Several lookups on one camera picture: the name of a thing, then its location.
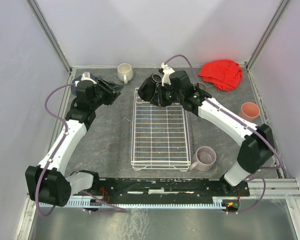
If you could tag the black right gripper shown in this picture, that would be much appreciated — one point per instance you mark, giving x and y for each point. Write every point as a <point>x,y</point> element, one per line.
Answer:
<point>155,90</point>

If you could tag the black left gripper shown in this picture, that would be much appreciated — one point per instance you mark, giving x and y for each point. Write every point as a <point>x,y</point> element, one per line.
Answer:
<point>107,89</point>

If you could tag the cream ceramic mug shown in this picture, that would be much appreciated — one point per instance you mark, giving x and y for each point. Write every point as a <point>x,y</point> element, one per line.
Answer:
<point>125,72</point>

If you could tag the black mug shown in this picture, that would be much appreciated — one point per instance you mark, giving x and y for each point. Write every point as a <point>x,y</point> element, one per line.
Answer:
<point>147,89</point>

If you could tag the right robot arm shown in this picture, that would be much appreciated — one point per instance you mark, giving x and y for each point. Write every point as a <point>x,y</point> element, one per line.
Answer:
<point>256,142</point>

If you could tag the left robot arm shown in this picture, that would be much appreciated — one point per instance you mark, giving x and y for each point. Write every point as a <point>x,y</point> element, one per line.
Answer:
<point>46,182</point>

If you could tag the dark blue cloth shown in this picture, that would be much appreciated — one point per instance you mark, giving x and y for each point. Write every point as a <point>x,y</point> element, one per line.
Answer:
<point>75,82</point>

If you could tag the red cloth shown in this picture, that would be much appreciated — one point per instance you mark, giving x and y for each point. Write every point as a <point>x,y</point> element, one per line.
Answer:
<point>224,74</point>

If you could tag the lilac ceramic mug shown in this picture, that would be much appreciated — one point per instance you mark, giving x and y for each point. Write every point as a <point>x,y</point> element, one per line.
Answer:
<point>204,159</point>

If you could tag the pink plastic cup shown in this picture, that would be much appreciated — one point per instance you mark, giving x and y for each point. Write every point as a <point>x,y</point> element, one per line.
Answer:
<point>249,111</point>

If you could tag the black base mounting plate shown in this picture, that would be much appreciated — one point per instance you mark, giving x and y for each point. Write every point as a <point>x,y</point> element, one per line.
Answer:
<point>165,190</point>

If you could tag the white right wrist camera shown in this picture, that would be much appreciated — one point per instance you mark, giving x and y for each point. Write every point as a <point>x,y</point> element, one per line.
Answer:
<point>166,71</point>

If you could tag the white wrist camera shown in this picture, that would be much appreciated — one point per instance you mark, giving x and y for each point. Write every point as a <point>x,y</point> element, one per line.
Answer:
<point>166,71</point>
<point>86,76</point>

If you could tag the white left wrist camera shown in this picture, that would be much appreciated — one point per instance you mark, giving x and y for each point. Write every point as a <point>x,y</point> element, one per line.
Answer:
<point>86,76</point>

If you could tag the white wire dish rack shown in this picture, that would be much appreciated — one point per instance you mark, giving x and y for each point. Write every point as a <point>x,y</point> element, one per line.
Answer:
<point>160,137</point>

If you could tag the white slotted cable duct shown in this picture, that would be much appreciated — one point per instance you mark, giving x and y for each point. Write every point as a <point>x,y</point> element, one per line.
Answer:
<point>87,202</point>

